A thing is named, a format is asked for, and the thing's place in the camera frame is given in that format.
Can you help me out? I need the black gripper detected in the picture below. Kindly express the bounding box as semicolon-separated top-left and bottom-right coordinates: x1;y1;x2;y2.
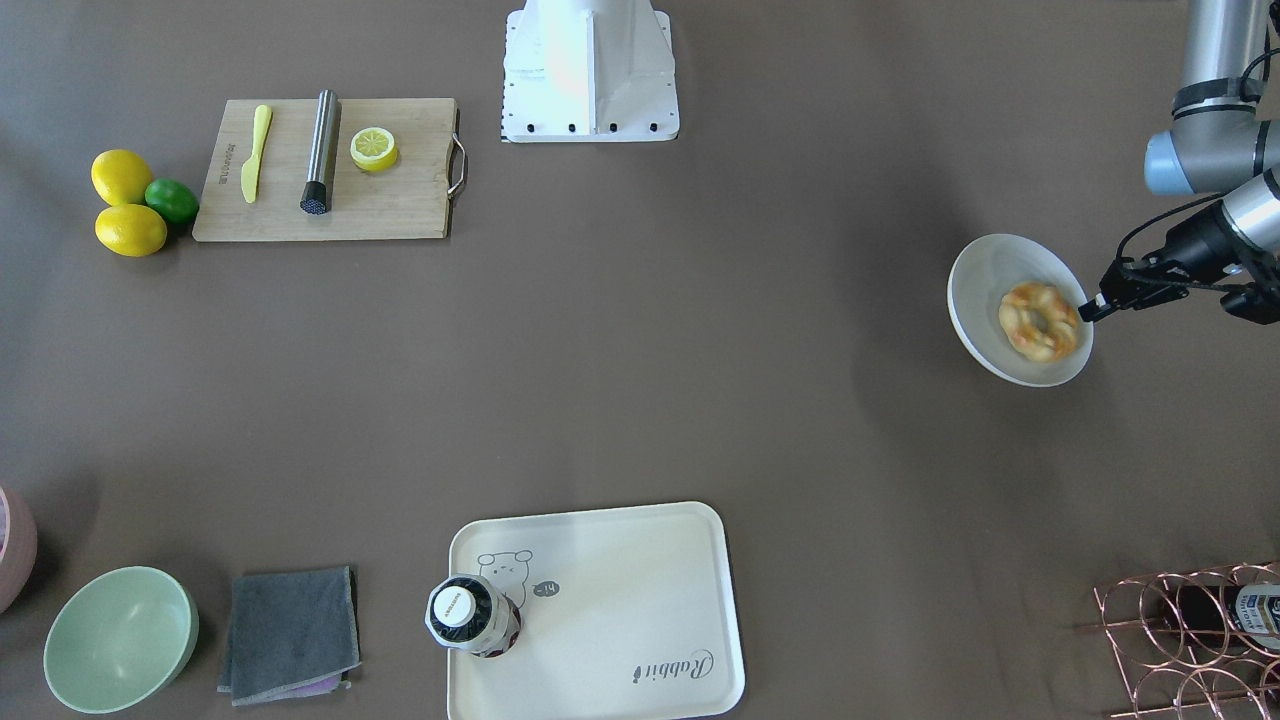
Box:
1076;202;1247;323

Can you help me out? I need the glazed twisted donut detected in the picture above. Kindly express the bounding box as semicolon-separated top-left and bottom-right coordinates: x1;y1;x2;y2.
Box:
997;282;1082;363

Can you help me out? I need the white round plate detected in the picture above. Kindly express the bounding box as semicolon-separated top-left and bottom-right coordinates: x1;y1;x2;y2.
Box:
947;233;1094;388

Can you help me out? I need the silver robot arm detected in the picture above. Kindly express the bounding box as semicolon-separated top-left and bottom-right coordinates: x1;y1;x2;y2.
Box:
1080;1;1279;324

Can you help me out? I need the cream rabbit serving tray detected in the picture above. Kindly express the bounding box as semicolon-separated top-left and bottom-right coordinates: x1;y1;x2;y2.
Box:
445;501;746;719

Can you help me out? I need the dark tea bottle on tray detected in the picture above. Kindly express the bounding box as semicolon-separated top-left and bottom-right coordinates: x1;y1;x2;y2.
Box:
424;574;522;659

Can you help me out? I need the tea bottle in rack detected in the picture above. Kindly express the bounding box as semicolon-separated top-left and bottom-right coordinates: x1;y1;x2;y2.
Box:
1155;583;1279;656

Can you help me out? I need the wooden cutting board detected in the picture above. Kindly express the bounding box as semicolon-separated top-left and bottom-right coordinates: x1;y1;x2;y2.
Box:
192;97;465;243

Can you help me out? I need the half lemon slice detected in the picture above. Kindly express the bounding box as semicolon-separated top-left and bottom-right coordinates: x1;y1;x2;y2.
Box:
349;126;401;173

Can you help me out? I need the steel muddler black tip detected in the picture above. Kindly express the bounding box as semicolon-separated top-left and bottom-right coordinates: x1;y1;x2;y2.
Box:
300;88;340;215

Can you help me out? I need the yellow plastic knife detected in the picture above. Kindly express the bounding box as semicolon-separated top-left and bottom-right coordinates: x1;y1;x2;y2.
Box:
239;104;273;204

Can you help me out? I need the grey folded cloth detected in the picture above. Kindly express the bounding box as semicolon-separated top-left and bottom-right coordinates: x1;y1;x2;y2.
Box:
218;566;361;707

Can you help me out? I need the green lime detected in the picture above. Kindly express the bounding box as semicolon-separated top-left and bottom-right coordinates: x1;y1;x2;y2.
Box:
143;178;200;225

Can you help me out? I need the lower yellow lemon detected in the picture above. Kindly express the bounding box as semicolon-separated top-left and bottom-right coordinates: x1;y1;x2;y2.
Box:
95;204;168;258

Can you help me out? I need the yellow lemon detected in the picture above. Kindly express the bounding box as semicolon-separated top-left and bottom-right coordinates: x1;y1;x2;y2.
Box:
90;149;155;208
95;204;168;258

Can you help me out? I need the upper yellow lemon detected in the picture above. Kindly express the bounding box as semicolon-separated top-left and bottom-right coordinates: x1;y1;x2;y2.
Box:
90;149;155;208

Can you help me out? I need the mint green bowl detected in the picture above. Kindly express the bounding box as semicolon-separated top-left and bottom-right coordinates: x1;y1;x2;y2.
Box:
44;566;198;714

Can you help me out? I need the pink ice bowl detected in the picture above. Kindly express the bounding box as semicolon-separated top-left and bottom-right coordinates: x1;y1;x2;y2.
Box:
1;487;38;612

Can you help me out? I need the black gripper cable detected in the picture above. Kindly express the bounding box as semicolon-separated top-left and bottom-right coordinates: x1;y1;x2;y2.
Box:
1116;195;1222;263

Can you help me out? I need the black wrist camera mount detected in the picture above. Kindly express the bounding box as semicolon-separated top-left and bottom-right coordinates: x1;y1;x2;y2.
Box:
1220;282;1279;325

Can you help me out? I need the copper wire bottle rack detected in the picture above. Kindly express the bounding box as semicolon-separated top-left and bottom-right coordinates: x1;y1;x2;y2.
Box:
1085;562;1279;719

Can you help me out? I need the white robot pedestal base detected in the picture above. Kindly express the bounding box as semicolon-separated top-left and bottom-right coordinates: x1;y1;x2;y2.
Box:
500;1;680;143

